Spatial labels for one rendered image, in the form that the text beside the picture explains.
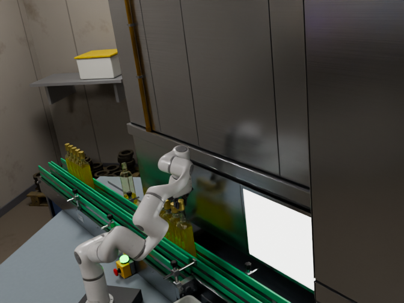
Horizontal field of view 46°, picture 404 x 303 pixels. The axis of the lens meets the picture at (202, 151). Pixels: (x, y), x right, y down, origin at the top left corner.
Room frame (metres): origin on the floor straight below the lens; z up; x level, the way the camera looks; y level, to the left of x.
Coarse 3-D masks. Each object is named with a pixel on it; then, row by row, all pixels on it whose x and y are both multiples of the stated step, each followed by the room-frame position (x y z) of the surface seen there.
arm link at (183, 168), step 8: (176, 160) 1.76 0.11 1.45; (184, 160) 1.76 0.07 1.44; (176, 168) 1.74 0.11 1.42; (184, 168) 1.73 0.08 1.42; (192, 168) 1.76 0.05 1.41; (184, 176) 1.70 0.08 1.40; (168, 184) 1.67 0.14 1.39; (176, 184) 1.68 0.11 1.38; (184, 184) 1.70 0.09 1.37; (152, 192) 1.65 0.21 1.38; (160, 192) 1.65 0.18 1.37; (168, 192) 1.66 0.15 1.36; (176, 192) 1.68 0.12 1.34
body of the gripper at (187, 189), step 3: (171, 177) 1.86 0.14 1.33; (171, 180) 1.85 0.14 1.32; (174, 180) 1.84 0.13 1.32; (189, 180) 1.88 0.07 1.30; (168, 183) 1.88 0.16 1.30; (189, 183) 1.89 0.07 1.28; (186, 186) 1.88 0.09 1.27; (189, 186) 1.89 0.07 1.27; (183, 189) 1.87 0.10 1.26; (186, 189) 1.88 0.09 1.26; (189, 189) 1.89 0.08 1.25; (180, 192) 1.86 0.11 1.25; (183, 192) 1.88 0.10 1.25; (186, 192) 1.89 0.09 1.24; (174, 195) 1.85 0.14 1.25; (177, 195) 1.86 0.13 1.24; (180, 195) 1.87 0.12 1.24
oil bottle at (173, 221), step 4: (172, 216) 1.96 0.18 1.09; (172, 220) 1.94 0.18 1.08; (176, 220) 1.93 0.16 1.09; (172, 224) 1.94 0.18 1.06; (172, 228) 1.94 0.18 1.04; (176, 228) 1.92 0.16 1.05; (172, 232) 1.95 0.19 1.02; (176, 232) 1.92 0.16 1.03; (172, 236) 1.95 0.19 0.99; (176, 236) 1.92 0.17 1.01; (176, 240) 1.93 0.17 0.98; (176, 244) 1.93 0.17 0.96
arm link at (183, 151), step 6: (174, 150) 1.84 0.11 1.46; (180, 150) 1.83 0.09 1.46; (186, 150) 1.84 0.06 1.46; (162, 156) 1.79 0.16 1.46; (168, 156) 1.79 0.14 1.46; (174, 156) 1.79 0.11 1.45; (180, 156) 1.81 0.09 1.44; (186, 156) 1.82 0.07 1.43; (162, 162) 1.77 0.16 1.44; (168, 162) 1.76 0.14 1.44; (162, 168) 1.77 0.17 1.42; (168, 168) 1.75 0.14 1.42
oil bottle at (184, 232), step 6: (180, 222) 1.89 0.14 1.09; (186, 222) 1.89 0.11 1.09; (180, 228) 1.88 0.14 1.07; (186, 228) 1.88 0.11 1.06; (180, 234) 1.89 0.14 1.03; (186, 234) 1.88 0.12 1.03; (192, 234) 1.90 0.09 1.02; (180, 240) 1.89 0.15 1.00; (186, 240) 1.88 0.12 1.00; (192, 240) 1.89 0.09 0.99; (180, 246) 1.90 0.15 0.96; (186, 246) 1.87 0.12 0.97; (192, 246) 1.89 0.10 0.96; (192, 252) 1.89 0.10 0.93
